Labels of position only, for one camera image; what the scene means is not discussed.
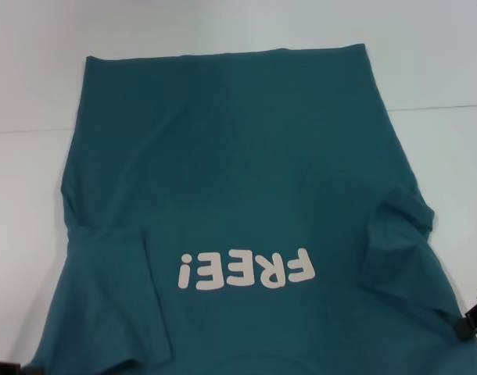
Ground teal t-shirt with FREE! print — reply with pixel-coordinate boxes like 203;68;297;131
21;42;477;375

